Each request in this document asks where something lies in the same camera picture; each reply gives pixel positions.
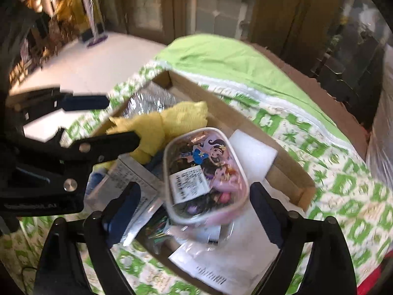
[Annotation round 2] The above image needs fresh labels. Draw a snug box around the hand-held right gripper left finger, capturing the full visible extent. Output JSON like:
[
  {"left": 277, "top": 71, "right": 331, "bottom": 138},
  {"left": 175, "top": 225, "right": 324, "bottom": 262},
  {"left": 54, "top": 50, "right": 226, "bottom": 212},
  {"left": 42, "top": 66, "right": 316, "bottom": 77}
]
[{"left": 34, "top": 181, "right": 142, "bottom": 295}]

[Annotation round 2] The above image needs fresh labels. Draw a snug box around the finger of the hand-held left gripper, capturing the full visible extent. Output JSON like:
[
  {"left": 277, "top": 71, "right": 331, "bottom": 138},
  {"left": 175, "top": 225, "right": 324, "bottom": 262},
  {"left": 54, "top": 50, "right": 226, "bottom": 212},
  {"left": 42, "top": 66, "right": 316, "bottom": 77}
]
[
  {"left": 55, "top": 131, "right": 142, "bottom": 195},
  {"left": 6, "top": 88, "right": 109, "bottom": 120}
]

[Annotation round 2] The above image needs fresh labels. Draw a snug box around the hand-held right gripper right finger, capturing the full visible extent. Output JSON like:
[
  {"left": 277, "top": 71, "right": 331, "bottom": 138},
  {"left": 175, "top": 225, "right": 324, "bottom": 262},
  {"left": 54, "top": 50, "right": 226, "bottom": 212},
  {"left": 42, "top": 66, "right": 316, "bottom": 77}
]
[{"left": 250, "top": 182, "right": 358, "bottom": 295}]

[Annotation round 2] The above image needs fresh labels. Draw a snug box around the silver packet with black text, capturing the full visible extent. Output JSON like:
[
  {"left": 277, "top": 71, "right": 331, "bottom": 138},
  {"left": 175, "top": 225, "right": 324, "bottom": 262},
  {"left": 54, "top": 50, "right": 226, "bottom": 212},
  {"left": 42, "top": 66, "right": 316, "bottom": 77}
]
[{"left": 109, "top": 154, "right": 166, "bottom": 248}]

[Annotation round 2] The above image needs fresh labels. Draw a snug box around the shallow cardboard box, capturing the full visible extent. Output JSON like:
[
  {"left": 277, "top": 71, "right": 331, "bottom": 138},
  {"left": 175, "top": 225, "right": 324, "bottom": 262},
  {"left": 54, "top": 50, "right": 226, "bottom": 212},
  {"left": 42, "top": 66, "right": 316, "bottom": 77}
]
[{"left": 92, "top": 69, "right": 317, "bottom": 295}]

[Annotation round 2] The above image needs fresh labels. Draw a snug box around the yellow cloth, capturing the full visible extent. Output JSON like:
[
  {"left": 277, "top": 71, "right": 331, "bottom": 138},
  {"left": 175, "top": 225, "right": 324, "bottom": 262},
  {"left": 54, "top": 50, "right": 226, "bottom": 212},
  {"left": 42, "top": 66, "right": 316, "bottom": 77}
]
[{"left": 106, "top": 100, "right": 209, "bottom": 169}]

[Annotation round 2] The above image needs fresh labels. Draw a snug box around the clear cartoon print pouch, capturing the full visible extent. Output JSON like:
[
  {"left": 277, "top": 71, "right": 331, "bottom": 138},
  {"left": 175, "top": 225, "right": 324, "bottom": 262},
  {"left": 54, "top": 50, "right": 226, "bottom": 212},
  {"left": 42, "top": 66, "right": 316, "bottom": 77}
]
[{"left": 162, "top": 127, "right": 250, "bottom": 225}]

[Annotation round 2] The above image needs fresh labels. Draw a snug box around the silver speckled packet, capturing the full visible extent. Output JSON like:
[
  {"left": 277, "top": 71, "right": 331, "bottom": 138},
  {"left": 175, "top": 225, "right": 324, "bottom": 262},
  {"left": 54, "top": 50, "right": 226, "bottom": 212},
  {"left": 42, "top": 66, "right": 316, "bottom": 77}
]
[{"left": 124, "top": 84, "right": 182, "bottom": 122}]

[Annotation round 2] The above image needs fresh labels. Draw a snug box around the white foam block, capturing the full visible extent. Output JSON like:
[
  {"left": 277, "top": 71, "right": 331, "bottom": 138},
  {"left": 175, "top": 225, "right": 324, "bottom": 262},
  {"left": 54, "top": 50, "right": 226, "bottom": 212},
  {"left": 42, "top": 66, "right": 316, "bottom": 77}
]
[{"left": 229, "top": 129, "right": 279, "bottom": 180}]

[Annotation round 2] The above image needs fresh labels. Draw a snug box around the purple floor mop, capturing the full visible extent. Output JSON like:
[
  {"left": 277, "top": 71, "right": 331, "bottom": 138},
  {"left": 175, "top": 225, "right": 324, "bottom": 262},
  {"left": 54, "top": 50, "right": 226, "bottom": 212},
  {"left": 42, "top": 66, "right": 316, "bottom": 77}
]
[{"left": 81, "top": 0, "right": 109, "bottom": 49}]

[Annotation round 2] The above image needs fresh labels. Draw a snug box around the green printed blanket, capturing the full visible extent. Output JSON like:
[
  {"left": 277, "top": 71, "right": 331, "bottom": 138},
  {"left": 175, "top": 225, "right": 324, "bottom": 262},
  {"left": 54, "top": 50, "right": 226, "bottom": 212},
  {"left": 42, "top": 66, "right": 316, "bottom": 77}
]
[{"left": 0, "top": 58, "right": 393, "bottom": 295}]

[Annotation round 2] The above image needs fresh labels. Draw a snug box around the cluttered wooden shelf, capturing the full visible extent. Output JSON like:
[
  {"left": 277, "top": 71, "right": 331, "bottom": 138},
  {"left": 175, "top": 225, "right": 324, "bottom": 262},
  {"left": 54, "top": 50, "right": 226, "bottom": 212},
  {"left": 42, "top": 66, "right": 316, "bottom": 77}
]
[{"left": 12, "top": 0, "right": 83, "bottom": 77}]

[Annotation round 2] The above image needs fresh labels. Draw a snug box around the red cloth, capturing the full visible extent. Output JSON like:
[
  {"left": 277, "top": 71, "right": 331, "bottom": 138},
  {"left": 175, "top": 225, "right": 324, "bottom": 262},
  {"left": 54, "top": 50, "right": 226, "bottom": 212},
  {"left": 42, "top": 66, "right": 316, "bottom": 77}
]
[{"left": 358, "top": 256, "right": 393, "bottom": 295}]

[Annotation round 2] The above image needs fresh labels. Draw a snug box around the brown bed base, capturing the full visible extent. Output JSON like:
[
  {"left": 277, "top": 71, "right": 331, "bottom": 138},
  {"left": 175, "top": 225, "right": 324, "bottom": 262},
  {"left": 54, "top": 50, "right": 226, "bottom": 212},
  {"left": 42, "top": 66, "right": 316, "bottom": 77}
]
[{"left": 252, "top": 41, "right": 370, "bottom": 160}]

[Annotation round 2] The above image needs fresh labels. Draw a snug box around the clear plastic wrapped bundle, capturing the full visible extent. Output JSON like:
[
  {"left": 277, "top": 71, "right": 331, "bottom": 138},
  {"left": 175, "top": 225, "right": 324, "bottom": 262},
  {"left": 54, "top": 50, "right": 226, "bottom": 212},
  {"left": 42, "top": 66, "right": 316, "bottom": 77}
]
[{"left": 367, "top": 46, "right": 393, "bottom": 185}]

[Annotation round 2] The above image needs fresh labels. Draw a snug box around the light green bed sheet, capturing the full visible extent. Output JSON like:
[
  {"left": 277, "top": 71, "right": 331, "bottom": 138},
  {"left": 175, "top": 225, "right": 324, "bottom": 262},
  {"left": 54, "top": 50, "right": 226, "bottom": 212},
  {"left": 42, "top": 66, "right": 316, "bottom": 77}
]
[{"left": 155, "top": 35, "right": 351, "bottom": 143}]

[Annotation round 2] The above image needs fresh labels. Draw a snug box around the wooden glass door cabinet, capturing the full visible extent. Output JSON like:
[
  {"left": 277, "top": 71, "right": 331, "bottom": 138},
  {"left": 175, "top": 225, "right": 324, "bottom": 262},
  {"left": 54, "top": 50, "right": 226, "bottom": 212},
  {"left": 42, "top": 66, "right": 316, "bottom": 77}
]
[{"left": 92, "top": 0, "right": 347, "bottom": 56}]

